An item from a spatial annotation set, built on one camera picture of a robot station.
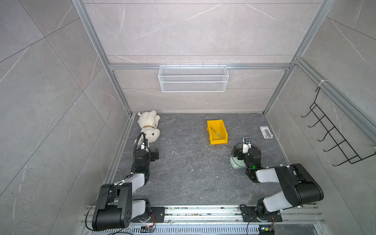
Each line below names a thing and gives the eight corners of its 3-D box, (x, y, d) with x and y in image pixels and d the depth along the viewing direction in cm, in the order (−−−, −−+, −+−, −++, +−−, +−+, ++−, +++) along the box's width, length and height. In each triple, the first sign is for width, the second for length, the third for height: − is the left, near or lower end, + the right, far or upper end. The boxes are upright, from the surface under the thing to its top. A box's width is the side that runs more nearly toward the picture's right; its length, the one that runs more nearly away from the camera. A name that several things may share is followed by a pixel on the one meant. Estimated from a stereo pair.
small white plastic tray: (263, 138, 107) (264, 136, 105) (259, 127, 113) (260, 126, 112) (271, 138, 107) (273, 136, 105) (267, 127, 113) (268, 126, 112)
